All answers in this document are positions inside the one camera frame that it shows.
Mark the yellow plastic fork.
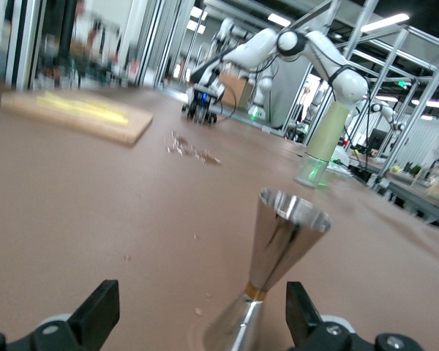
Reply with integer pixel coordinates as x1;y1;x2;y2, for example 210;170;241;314
36;95;130;126

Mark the metal double jigger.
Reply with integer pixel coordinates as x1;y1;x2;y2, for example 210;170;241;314
203;187;334;351

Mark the green sleeved glass bottle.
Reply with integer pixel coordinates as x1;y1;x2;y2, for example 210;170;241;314
293;101;353;189

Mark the grey background work table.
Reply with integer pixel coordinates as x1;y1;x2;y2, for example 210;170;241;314
349;156;439;230

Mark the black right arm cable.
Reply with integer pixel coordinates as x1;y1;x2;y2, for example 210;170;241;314
213;81;239;122

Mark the bamboo cutting board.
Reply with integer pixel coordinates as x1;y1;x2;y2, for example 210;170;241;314
1;90;154;148

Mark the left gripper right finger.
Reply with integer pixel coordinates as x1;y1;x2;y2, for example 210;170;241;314
285;280;323;349

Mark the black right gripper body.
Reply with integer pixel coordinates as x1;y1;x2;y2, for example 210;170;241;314
187;84;220;118

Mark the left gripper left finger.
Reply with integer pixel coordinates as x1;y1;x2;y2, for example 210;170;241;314
67;279;121;351

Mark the brown cardboard box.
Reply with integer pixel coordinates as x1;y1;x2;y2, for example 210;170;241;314
218;70;249;111

